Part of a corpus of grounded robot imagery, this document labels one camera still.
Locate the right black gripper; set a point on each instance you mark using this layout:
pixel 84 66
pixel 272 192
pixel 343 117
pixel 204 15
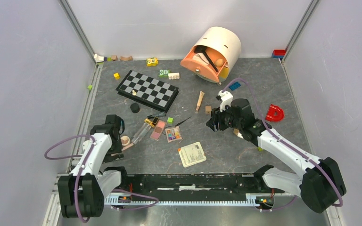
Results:
pixel 216 117

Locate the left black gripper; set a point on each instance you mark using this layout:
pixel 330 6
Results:
pixel 118 149

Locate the colourful eyeshadow palette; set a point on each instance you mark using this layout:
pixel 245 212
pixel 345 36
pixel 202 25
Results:
pixel 173 134

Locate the black mascara tube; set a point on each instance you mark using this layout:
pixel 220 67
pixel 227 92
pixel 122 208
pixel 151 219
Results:
pixel 158 115

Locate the small orange sponge ball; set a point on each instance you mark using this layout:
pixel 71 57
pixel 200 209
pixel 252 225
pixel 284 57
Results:
pixel 219 63

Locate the orange top drawer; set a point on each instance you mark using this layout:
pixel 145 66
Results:
pixel 207 72

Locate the cream round drawer cabinet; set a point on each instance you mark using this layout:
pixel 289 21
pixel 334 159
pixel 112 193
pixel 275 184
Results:
pixel 224 41

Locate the black makeup brush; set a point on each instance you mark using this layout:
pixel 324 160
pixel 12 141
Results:
pixel 202 49

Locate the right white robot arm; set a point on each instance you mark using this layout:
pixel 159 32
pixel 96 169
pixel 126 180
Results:
pixel 318 182

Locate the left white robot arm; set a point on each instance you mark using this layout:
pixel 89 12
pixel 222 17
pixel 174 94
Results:
pixel 82 192

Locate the small wooden cube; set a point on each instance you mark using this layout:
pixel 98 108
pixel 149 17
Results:
pixel 208 109

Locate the small round blush pot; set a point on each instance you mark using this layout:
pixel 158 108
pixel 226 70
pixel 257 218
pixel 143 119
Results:
pixel 125 140

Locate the white gold oval case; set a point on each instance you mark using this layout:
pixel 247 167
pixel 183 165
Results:
pixel 236 132

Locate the black tweezers with loop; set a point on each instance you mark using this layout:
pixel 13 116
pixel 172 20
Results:
pixel 176 125

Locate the black round cap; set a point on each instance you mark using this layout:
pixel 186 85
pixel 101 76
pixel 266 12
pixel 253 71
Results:
pixel 135 108

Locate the white paper sachet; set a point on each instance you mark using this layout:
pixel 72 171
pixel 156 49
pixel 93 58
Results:
pixel 191 154

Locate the pink blush palette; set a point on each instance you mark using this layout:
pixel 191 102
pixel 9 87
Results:
pixel 158 129

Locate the small green cube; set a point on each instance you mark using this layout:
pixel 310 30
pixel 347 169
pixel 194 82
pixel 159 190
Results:
pixel 170 120

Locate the blue lego brick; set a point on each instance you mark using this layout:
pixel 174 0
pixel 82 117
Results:
pixel 234 86

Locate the yellow small cube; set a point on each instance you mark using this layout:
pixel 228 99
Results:
pixel 116 76

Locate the black white checkerboard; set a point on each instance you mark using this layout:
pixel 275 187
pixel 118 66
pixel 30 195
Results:
pixel 151 92

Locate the red plastic toy piece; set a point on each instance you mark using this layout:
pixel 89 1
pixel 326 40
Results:
pixel 274 113

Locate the white lego brick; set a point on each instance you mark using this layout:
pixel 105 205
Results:
pixel 173 76

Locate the wooden arch block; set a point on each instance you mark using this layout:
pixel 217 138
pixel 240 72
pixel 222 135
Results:
pixel 126 58

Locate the green number block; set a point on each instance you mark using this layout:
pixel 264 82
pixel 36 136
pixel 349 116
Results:
pixel 163 73

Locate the red blue brick stack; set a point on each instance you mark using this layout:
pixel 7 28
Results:
pixel 278 53

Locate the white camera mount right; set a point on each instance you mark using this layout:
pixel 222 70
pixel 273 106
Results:
pixel 226 99

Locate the wooden handled makeup tool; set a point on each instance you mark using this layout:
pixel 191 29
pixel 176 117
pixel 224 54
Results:
pixel 199 101

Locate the white corner bracket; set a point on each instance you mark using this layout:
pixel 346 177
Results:
pixel 98 58

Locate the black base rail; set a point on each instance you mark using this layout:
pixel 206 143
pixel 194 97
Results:
pixel 233 188

